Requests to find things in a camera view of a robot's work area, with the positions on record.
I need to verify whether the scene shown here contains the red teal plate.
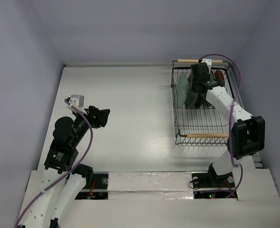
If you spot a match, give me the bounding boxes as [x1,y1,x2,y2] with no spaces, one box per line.
[214,69,225,87]

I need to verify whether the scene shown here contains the grey reindeer plate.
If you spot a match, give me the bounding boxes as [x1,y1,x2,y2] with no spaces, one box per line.
[185,72,198,109]

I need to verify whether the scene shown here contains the black wire dish rack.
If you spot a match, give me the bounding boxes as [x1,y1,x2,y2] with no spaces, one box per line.
[170,58,244,146]

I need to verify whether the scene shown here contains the light green flower plate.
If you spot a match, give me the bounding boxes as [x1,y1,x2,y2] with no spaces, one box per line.
[176,73,188,108]

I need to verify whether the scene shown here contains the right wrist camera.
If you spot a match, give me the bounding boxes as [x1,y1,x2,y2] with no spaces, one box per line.
[199,58,212,74]

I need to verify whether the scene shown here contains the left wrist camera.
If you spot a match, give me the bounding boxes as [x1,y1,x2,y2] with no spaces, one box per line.
[65,95,86,114]

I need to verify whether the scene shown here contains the dark teal plate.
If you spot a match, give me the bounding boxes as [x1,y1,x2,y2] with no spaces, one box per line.
[195,94,205,109]

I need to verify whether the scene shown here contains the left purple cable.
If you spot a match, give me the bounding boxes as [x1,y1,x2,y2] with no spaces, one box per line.
[14,99,94,228]

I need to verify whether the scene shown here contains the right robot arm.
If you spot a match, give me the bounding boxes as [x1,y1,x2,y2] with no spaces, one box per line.
[191,58,265,189]

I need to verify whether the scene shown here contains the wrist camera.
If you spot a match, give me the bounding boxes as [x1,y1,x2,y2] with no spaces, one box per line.
[65,95,86,114]
[199,58,212,74]

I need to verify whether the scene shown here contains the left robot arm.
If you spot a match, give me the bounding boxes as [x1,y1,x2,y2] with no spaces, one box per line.
[15,106,110,228]

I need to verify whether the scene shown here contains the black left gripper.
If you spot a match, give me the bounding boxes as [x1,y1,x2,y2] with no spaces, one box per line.
[72,104,110,145]

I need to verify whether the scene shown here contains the white blue floral plate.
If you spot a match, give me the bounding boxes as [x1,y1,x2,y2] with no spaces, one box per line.
[210,70,215,80]

